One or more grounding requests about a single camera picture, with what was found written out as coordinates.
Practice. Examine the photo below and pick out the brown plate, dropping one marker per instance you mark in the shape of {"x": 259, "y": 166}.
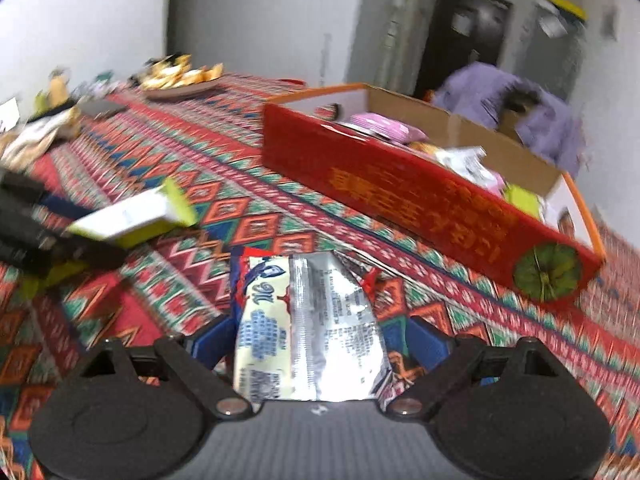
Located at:
{"x": 175, "y": 91}

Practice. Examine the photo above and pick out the pink snack packet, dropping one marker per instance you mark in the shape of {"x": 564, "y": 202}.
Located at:
{"x": 387, "y": 127}

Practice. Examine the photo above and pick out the white paper notice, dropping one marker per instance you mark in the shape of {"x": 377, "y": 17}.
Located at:
{"x": 462, "y": 22}

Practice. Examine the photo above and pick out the plate of yellow snacks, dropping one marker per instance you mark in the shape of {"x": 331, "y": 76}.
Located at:
{"x": 175, "y": 72}

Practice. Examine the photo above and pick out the yellow and black box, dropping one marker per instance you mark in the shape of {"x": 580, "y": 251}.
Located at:
{"x": 567, "y": 7}

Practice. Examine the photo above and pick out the white interior door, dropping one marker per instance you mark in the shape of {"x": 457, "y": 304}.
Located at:
{"x": 402, "y": 35}

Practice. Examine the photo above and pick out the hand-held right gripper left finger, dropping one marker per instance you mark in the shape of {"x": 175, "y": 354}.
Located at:
{"x": 212, "y": 344}

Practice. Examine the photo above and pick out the cream dotted knit glove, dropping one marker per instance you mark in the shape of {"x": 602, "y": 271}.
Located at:
{"x": 35, "y": 142}

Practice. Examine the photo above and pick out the grey refrigerator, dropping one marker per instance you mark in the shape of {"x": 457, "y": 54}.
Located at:
{"x": 545, "y": 60}

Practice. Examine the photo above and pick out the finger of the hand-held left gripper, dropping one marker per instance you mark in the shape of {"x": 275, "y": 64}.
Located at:
{"x": 27, "y": 187}
{"x": 55, "y": 245}

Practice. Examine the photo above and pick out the black smartphone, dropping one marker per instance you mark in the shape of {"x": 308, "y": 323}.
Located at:
{"x": 102, "y": 108}

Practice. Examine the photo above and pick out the purple puffer jacket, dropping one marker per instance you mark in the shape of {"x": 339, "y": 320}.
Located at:
{"x": 550, "y": 125}

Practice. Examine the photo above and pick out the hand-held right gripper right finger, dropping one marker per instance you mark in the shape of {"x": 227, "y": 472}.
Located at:
{"x": 430, "y": 342}

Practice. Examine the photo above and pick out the golden snack packet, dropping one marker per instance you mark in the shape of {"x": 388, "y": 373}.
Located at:
{"x": 425, "y": 147}

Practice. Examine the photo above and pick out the red cardboard box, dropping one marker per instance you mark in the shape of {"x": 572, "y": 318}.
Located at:
{"x": 400, "y": 195}

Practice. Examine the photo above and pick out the white printed snack packet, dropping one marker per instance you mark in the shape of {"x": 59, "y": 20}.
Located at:
{"x": 465, "y": 165}

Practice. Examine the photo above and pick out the brown chair back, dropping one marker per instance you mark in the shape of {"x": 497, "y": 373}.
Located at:
{"x": 510, "y": 120}

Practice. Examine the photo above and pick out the clear plastic bag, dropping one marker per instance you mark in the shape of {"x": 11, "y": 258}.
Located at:
{"x": 552, "y": 20}

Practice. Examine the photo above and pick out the patterned red tablecloth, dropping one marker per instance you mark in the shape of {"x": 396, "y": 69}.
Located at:
{"x": 200, "y": 160}

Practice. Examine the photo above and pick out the black entrance door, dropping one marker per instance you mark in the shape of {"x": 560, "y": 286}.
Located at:
{"x": 450, "y": 50}

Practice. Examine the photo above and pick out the red round object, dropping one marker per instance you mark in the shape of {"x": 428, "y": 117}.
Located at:
{"x": 291, "y": 81}

